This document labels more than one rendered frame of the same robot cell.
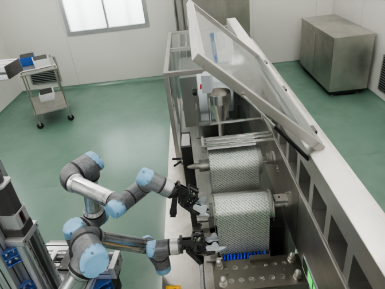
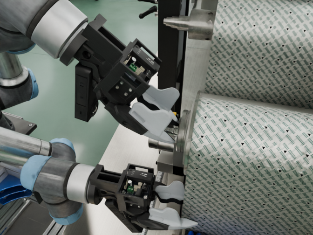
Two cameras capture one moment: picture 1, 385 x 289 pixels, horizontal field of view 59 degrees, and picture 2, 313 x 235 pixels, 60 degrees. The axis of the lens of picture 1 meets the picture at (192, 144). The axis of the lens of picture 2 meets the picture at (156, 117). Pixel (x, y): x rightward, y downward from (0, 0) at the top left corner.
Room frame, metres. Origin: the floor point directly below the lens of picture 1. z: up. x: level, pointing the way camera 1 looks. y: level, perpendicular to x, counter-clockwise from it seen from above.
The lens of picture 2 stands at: (0.85, -0.08, 1.58)
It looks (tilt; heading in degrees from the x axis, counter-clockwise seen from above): 42 degrees down; 13
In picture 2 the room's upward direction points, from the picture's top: straight up
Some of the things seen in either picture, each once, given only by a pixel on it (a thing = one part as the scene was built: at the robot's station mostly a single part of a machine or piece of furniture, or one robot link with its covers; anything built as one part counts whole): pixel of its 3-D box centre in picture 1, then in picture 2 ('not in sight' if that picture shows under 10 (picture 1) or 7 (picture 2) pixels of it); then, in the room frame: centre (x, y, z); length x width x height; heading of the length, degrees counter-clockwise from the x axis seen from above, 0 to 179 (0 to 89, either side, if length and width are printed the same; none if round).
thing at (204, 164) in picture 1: (204, 165); (203, 25); (1.44, -0.05, 1.34); 0.06 x 0.06 x 0.06; 88
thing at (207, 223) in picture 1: (208, 237); (171, 178); (1.23, -0.03, 1.05); 0.06 x 0.05 x 0.31; 88
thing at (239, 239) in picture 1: (243, 239); (246, 219); (1.13, -0.18, 1.11); 0.23 x 0.01 x 0.18; 88
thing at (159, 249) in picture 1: (158, 248); (52, 176); (1.14, 0.21, 1.11); 0.11 x 0.08 x 0.09; 88
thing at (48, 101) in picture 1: (44, 88); not in sight; (5.44, 2.29, 0.51); 0.91 x 0.58 x 1.02; 22
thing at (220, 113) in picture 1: (222, 141); not in sight; (1.91, -0.19, 1.19); 0.14 x 0.14 x 0.57
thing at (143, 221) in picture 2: (205, 250); (148, 215); (1.11, 0.00, 1.09); 0.09 x 0.05 x 0.02; 79
